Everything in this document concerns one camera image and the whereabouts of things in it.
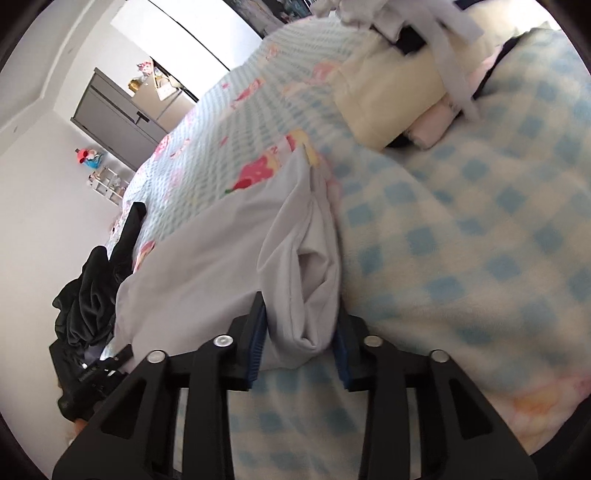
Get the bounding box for white shirt navy trim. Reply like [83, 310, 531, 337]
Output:
[107, 146, 342, 370]

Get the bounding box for black clothes pile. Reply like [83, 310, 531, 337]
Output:
[52, 202, 147, 355]

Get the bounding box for Hello Kitty checkered blanket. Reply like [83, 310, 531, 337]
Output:
[110, 19, 590, 479]

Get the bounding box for white small shelf rack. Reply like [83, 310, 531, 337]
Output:
[87, 167, 129, 206]

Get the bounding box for red blue toy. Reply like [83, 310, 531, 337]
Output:
[75, 149, 104, 170]

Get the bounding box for folded pink garment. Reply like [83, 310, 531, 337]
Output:
[404, 47, 501, 150]

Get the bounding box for grey cabinet door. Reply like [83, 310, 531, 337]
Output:
[71, 68, 167, 171]

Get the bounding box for beige cabinet with toys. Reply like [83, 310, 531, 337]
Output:
[128, 59, 197, 132]

